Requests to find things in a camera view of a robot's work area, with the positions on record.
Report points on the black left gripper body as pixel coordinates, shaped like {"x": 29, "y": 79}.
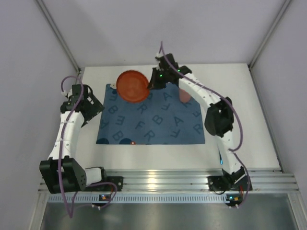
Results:
{"x": 89, "y": 108}

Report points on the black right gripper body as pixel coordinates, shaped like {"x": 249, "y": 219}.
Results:
{"x": 158, "y": 78}

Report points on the pink plastic cup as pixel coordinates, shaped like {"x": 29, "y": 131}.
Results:
{"x": 184, "y": 96}

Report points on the red round plate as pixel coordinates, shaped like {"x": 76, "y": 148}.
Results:
{"x": 132, "y": 86}

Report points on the blue letter-print placemat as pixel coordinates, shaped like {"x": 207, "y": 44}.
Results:
{"x": 160, "y": 119}

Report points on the blue metallic spoon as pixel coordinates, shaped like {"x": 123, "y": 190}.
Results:
{"x": 220, "y": 160}

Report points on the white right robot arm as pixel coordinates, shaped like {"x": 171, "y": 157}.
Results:
{"x": 219, "y": 118}

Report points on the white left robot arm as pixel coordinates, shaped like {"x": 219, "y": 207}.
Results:
{"x": 61, "y": 170}

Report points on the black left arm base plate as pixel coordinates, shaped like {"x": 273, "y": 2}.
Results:
{"x": 117, "y": 180}

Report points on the aluminium mounting rail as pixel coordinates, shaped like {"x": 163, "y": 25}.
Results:
{"x": 157, "y": 186}

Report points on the aluminium corner frame post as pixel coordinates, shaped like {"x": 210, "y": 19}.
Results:
{"x": 56, "y": 31}

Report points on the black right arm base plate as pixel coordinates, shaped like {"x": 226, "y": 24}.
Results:
{"x": 220, "y": 184}

